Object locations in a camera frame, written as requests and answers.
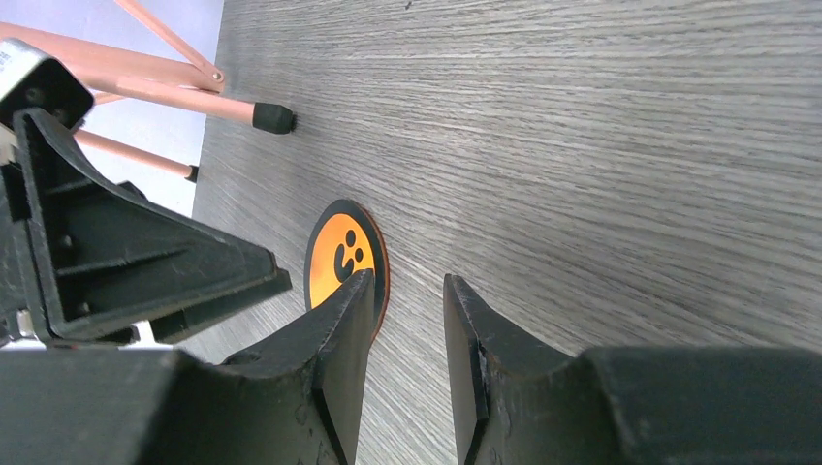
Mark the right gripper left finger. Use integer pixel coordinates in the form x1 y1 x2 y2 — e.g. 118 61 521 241
1 270 374 464

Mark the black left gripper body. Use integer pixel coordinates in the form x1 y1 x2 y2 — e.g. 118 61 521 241
1 38 95 349

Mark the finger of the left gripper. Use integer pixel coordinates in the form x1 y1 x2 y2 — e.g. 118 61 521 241
13 108 291 344

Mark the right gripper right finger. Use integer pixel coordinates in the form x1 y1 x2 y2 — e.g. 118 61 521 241
443 274 821 464

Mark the orange black face coaster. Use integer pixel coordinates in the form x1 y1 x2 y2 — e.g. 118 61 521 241
303 199 390 340

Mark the pink music stand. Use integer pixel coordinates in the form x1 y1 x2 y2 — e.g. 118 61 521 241
1 1 297 182

